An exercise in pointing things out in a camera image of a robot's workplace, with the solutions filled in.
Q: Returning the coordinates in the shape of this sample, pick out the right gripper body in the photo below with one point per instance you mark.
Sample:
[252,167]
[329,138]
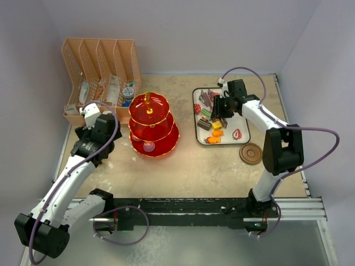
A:
[229,98]

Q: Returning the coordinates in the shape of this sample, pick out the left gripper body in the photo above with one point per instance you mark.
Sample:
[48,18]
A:
[84,132]

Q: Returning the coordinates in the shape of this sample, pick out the white strawberry enamel tray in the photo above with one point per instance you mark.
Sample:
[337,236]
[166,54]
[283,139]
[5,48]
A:
[237,131]

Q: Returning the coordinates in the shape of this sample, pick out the pink peach pastry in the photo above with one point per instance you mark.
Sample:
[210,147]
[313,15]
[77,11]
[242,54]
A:
[135,138]

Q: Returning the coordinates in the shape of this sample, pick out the red three-tier cake stand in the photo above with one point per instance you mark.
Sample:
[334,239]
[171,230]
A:
[152,121]

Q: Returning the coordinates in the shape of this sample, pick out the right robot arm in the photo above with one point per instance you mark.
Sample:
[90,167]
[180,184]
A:
[283,145]

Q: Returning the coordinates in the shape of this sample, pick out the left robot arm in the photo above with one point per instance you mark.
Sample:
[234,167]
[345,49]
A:
[46,229]

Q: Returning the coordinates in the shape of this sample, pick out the green striped cake slice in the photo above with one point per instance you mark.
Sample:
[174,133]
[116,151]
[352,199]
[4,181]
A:
[206,115]

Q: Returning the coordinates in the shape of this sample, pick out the yellow cake slice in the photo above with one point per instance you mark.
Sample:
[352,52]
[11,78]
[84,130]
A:
[216,125]

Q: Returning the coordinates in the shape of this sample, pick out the purple striped cake slice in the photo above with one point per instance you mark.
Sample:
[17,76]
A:
[205,100]

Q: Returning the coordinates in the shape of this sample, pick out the chocolate cake slice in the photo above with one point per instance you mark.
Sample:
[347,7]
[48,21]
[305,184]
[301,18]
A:
[203,124]

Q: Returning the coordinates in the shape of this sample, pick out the upper orange fish pastry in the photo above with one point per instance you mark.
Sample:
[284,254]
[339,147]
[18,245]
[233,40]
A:
[217,133]

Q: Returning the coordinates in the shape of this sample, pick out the orange fish pastry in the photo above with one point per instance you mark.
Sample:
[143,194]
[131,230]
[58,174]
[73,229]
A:
[213,140]
[217,133]

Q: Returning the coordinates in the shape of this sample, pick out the lower orange fish pastry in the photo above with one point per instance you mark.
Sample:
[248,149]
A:
[213,140]

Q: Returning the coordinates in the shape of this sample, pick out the small carton box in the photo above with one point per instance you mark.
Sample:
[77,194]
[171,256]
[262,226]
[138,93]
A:
[71,110]

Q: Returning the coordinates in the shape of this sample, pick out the white blue tube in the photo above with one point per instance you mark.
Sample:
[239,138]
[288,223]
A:
[84,88]

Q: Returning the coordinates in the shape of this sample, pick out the left brown round coaster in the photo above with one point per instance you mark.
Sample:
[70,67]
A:
[250,153]

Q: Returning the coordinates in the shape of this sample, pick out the peach desk file organizer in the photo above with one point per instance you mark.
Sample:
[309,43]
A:
[108,65]

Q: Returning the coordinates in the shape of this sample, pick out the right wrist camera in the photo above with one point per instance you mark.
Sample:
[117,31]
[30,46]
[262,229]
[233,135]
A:
[222,84]

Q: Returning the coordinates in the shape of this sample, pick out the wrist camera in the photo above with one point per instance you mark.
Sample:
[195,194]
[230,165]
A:
[222,84]
[90,113]

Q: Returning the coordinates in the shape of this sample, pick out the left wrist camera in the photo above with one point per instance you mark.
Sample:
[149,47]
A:
[90,113]

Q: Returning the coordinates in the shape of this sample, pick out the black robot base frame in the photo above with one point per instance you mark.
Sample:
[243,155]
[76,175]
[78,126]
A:
[233,213]

